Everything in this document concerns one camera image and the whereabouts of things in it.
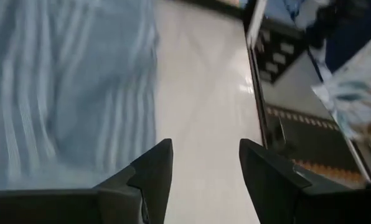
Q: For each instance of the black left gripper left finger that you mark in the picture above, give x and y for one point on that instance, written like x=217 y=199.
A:
x=64 y=207

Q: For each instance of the black labelled control box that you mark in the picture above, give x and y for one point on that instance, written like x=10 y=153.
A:
x=279 y=56

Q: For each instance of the pale floral fabric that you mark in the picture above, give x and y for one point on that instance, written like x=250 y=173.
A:
x=359 y=99

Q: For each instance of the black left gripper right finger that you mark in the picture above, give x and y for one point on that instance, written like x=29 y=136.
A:
x=297 y=205

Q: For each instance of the blue grey striped garment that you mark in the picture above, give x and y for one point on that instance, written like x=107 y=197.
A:
x=64 y=93

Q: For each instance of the hazard striped floor mat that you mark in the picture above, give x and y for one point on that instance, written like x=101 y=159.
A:
x=313 y=143

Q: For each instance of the black tangled equipment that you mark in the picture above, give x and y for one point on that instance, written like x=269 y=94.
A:
x=335 y=18

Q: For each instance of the silver aluminium rail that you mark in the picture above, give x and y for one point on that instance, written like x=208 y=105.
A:
x=255 y=21

